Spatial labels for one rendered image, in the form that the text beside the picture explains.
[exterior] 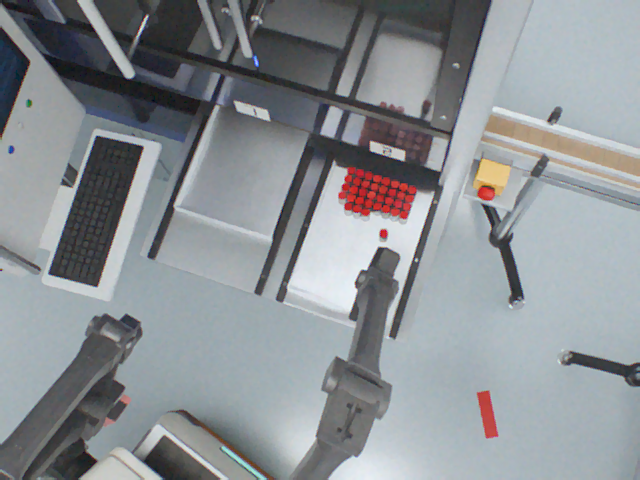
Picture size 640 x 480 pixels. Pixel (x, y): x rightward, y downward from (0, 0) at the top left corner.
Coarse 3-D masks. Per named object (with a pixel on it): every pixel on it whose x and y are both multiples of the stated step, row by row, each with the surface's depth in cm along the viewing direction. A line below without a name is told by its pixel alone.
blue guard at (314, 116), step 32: (32, 32) 185; (64, 32) 178; (96, 64) 191; (160, 64) 178; (224, 96) 184; (256, 96) 177; (288, 96) 171; (320, 128) 183; (352, 128) 176; (384, 128) 170; (416, 160) 182
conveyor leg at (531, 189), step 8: (528, 184) 213; (536, 184) 209; (544, 184) 208; (520, 192) 223; (528, 192) 216; (536, 192) 215; (520, 200) 225; (528, 200) 222; (512, 208) 235; (520, 208) 230; (504, 216) 248; (512, 216) 239; (520, 216) 237; (504, 224) 250; (512, 224) 246; (496, 232) 263; (504, 232) 256; (504, 240) 265
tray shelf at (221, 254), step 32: (192, 128) 201; (320, 160) 197; (352, 160) 197; (384, 160) 196; (448, 192) 193; (192, 224) 194; (288, 224) 193; (160, 256) 193; (192, 256) 192; (224, 256) 192; (256, 256) 191; (288, 256) 191; (416, 288) 188; (352, 320) 186
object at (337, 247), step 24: (336, 168) 196; (336, 192) 195; (432, 192) 190; (336, 216) 193; (360, 216) 193; (408, 216) 192; (312, 240) 192; (336, 240) 191; (360, 240) 191; (408, 240) 190; (312, 264) 190; (336, 264) 190; (360, 264) 190; (408, 264) 187; (288, 288) 186; (312, 288) 189; (336, 288) 188
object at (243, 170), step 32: (224, 128) 200; (256, 128) 200; (288, 128) 200; (192, 160) 195; (224, 160) 198; (256, 160) 198; (288, 160) 197; (192, 192) 196; (224, 192) 196; (256, 192) 195; (288, 192) 193; (224, 224) 193; (256, 224) 193
